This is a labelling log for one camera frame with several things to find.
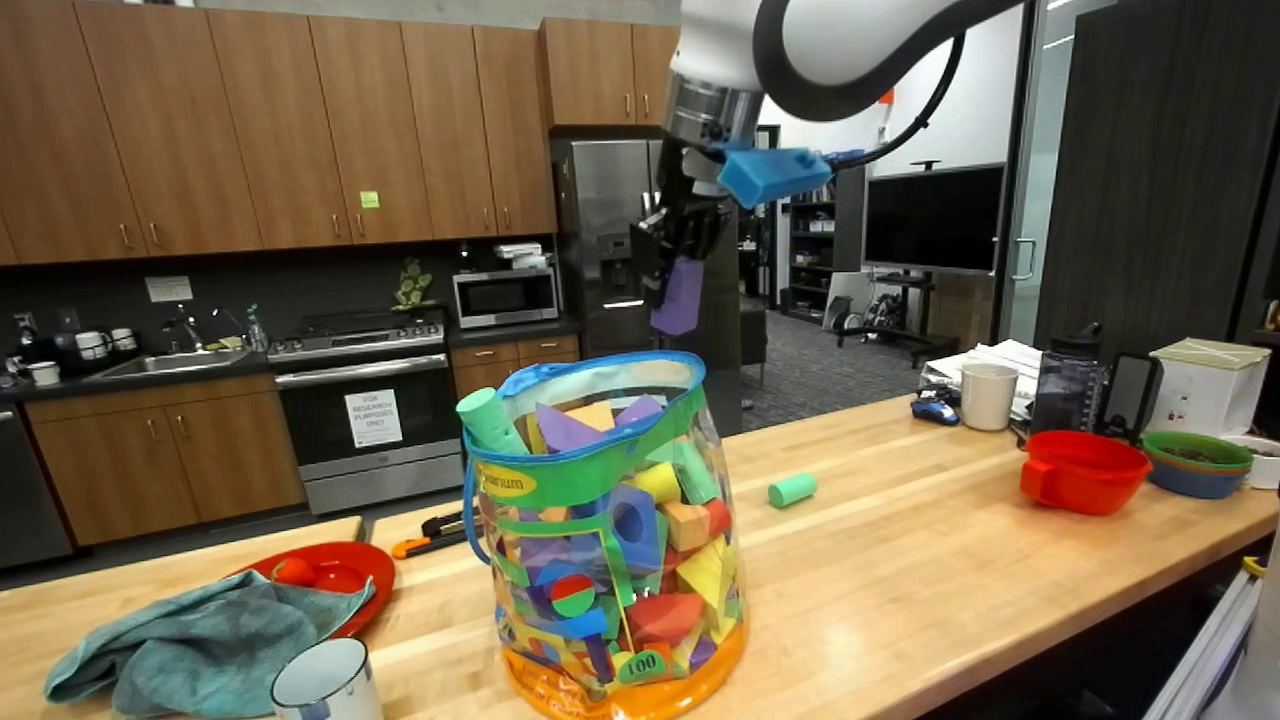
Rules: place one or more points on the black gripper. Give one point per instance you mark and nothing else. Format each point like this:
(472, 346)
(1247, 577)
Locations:
(690, 222)

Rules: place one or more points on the green foam block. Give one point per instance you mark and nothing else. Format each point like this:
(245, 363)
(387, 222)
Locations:
(793, 489)

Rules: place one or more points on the purple foam block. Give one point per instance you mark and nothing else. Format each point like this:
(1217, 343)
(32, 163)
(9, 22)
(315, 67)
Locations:
(681, 297)

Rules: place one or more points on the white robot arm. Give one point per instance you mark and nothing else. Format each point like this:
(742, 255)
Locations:
(811, 58)

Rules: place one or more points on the clear bag of foam blocks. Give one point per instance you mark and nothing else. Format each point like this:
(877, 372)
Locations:
(597, 503)

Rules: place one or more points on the stainless steel refrigerator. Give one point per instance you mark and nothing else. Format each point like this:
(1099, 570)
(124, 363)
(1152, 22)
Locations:
(604, 186)

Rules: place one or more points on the microwave oven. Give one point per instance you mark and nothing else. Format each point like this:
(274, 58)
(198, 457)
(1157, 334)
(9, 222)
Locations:
(506, 297)

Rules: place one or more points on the white mug on right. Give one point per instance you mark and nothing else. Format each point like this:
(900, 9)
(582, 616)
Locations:
(987, 396)

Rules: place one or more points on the stainless steel oven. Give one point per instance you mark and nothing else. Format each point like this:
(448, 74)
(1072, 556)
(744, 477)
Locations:
(368, 414)

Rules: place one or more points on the black orange tool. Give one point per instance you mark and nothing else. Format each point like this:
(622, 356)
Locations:
(433, 533)

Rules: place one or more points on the black phone stand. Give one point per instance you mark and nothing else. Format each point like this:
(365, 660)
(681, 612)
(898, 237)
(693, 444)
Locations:
(1131, 396)

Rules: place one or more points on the red plate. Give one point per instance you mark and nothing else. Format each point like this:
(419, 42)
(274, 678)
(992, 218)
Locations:
(342, 564)

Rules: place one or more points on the white box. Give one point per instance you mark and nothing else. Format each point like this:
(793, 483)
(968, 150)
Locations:
(1208, 385)

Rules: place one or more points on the green and blue bowl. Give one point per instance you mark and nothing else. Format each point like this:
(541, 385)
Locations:
(1197, 465)

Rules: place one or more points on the upper wooden cabinets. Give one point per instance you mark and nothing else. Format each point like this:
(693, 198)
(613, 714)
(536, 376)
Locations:
(134, 128)

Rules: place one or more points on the wooden cabinets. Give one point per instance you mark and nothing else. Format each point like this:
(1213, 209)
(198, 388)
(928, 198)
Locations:
(163, 457)
(134, 128)

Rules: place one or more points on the white enamel mug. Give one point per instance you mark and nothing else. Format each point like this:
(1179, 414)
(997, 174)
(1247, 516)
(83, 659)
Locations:
(327, 680)

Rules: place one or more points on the lower wooden cabinets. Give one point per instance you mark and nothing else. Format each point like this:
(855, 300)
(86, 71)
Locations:
(163, 457)

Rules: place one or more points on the teal cloth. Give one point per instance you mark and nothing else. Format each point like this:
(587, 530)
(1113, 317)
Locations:
(202, 654)

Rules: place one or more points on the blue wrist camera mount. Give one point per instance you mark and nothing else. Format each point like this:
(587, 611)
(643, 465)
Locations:
(771, 174)

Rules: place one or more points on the red bowl with handle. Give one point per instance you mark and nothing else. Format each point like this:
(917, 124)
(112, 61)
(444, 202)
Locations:
(1083, 475)

